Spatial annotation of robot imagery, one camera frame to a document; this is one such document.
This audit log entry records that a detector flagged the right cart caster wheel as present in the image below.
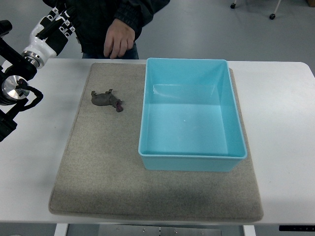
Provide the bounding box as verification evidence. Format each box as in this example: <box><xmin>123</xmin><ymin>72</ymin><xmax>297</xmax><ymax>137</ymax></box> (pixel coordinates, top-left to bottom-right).
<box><xmin>269</xmin><ymin>14</ymin><xmax>276</xmax><ymax>20</ymax></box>

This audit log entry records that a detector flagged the black white robotic left hand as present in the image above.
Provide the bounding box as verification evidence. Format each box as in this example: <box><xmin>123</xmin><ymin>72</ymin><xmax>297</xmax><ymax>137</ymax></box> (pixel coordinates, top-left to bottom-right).
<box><xmin>22</xmin><ymin>1</ymin><xmax>75</xmax><ymax>68</ymax></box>

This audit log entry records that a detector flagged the bystander dark jacket body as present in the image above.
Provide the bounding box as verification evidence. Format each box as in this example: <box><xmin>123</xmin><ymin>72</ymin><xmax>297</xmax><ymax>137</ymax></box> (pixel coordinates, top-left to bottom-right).
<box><xmin>42</xmin><ymin>0</ymin><xmax>171</xmax><ymax>59</ymax></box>

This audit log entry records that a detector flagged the black table control panel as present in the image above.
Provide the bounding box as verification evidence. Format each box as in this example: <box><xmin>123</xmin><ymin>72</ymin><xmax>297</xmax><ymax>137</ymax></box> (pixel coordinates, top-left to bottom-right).
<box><xmin>279</xmin><ymin>225</ymin><xmax>315</xmax><ymax>232</ymax></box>

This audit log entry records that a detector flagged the brown toy hippo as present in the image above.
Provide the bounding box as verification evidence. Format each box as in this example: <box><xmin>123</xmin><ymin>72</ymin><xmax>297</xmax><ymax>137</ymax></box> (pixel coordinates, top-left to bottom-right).
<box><xmin>91</xmin><ymin>89</ymin><xmax>124</xmax><ymax>112</ymax></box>

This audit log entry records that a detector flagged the metal table frame crossbar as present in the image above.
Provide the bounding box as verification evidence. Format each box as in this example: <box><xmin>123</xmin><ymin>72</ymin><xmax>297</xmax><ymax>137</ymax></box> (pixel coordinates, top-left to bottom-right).
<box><xmin>98</xmin><ymin>225</ymin><xmax>222</xmax><ymax>236</ymax></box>

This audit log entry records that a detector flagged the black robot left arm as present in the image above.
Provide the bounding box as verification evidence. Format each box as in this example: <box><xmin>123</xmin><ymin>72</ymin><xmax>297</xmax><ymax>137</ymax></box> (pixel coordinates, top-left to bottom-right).
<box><xmin>0</xmin><ymin>20</ymin><xmax>43</xmax><ymax>141</ymax></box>

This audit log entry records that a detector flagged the grey felt mat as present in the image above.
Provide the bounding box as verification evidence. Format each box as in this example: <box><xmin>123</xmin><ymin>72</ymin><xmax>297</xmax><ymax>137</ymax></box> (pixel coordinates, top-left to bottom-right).
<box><xmin>49</xmin><ymin>63</ymin><xmax>263</xmax><ymax>222</ymax></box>

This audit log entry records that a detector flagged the light blue plastic box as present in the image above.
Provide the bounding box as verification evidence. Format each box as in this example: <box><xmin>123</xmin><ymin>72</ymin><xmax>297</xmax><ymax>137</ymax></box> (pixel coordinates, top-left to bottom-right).
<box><xmin>138</xmin><ymin>58</ymin><xmax>248</xmax><ymax>172</ymax></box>

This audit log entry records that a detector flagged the bystander bare hand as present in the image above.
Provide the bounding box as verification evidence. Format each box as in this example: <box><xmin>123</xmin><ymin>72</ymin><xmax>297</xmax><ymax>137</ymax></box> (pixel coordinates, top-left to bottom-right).
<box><xmin>103</xmin><ymin>19</ymin><xmax>135</xmax><ymax>59</ymax></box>

